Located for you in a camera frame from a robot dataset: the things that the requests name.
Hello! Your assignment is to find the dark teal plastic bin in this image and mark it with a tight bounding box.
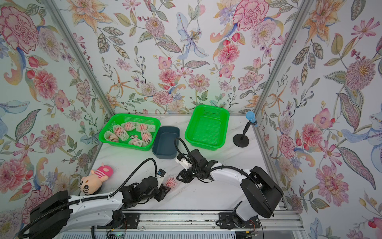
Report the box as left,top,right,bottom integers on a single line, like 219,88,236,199
152,126,181,159

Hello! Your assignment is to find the right green plastic basket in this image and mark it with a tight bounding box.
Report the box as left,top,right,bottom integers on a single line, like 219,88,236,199
185,105,230,150

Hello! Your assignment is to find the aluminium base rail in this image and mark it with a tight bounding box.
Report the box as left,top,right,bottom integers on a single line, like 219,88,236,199
114,210,304,231

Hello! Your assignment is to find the pink plush toy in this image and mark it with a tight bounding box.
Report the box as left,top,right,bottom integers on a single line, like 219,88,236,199
80,163,114,195

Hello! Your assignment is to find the left green plastic basket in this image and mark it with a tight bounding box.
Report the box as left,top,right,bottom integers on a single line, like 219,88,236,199
98,114,161,151

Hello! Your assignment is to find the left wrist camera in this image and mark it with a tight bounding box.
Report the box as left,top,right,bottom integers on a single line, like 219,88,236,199
157,169,166,178

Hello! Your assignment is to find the netted apple far left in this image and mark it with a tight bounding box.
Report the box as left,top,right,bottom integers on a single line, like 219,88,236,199
104,131,119,142

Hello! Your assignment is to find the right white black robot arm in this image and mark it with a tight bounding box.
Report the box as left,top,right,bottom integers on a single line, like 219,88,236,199
174,137,284,229

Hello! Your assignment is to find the green plastic basket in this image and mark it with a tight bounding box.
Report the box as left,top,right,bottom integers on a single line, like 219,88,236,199
185,105,230,150
98,114,161,151

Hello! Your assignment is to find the blue microphone on black stand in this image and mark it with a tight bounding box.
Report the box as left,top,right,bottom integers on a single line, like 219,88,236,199
233,111,258,148

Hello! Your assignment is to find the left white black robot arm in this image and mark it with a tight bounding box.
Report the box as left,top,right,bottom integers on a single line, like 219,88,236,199
17,158,170,239

